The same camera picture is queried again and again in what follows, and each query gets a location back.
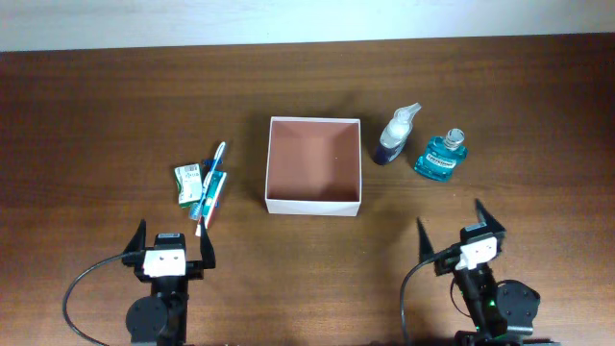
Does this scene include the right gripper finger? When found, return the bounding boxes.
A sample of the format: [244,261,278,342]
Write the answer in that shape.
[475,199,504,234]
[416,218,435,262]

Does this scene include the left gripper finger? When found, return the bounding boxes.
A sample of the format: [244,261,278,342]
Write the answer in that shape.
[123,219,146,254]
[199,220,216,269]

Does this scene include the green white soap packet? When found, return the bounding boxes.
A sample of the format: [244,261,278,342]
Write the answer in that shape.
[174,163,203,208]

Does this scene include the blue mouthwash bottle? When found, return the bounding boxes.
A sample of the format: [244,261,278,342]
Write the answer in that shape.
[414,128,468,182]

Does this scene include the clear pump soap bottle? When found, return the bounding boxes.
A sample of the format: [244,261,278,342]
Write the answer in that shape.
[374,103,422,165]

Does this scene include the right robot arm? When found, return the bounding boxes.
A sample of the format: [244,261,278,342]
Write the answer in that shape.
[417,200,541,345]

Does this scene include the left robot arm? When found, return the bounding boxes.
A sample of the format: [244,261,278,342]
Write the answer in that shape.
[122,220,216,345]

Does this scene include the blue white toothbrush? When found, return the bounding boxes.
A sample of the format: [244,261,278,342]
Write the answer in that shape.
[189,141,226,220]

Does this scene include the green toothpaste box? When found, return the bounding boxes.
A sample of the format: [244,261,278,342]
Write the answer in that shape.
[195,170,227,236]

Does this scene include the white cardboard box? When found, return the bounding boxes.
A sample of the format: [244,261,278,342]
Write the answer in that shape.
[264,116,362,216]

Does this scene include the right black cable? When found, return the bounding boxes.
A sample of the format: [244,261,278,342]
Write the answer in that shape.
[399,242,465,346]

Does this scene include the black cable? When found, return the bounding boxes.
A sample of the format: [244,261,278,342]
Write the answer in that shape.
[399,242,465,346]
[61,251,145,346]

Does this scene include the left black cable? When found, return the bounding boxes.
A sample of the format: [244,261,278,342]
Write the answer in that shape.
[61,251,145,346]

